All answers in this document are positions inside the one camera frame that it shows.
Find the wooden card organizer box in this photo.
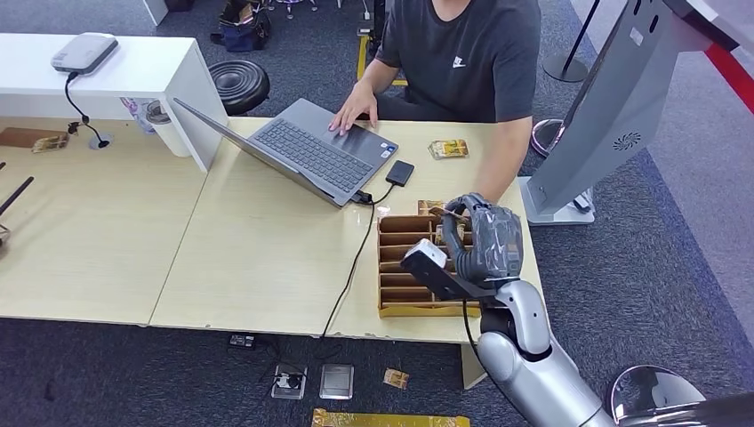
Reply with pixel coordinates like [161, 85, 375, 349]
[376, 214, 481, 320]

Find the floor power socket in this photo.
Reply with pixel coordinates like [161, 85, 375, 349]
[270, 363, 309, 401]

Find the black rod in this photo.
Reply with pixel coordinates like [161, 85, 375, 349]
[0, 175, 36, 218]

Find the person's right hand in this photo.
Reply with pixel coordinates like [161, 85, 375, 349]
[328, 81, 380, 137]

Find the stack of gold cards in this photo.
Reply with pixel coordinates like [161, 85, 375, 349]
[30, 133, 70, 155]
[427, 139, 470, 161]

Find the black external drive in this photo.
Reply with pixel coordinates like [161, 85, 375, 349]
[385, 159, 416, 188]

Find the black round stool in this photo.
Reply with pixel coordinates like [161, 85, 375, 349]
[207, 59, 271, 117]

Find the silver floor plate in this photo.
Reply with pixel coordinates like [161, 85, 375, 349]
[318, 363, 356, 401]

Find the grey flat device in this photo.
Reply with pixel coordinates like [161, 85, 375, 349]
[50, 32, 119, 76]

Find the person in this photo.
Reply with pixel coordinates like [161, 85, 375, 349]
[328, 0, 542, 205]

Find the black stanchion post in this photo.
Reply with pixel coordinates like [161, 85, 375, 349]
[542, 0, 603, 84]

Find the white desk shelf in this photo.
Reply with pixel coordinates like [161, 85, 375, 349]
[0, 33, 229, 173]

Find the pale table leg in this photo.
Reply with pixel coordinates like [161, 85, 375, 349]
[460, 342, 489, 391]

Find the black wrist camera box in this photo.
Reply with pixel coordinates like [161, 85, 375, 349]
[400, 238, 499, 302]

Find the white lidded cup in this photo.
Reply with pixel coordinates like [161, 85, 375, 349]
[145, 100, 192, 158]

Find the brown board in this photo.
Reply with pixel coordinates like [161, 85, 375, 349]
[0, 126, 67, 149]

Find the black laptop cable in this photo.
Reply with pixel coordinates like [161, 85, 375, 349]
[320, 182, 397, 339]

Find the dark bag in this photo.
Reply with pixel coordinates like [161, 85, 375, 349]
[210, 0, 274, 53]

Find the grey laptop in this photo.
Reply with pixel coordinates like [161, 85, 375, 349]
[172, 97, 400, 208]

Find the chrome stool base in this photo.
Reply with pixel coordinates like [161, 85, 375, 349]
[610, 364, 754, 427]

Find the colourful plastic bag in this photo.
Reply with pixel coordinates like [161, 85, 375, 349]
[120, 97, 156, 135]

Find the yellow tape strip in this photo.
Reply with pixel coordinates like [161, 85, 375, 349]
[311, 407, 472, 427]

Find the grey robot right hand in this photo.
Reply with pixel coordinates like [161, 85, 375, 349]
[443, 192, 525, 284]

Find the black device cable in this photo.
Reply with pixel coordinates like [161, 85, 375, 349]
[63, 71, 112, 149]

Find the grey kiosk stand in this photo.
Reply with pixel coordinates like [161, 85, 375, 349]
[519, 0, 741, 227]

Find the chrome round base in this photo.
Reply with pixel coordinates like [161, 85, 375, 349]
[532, 118, 566, 158]

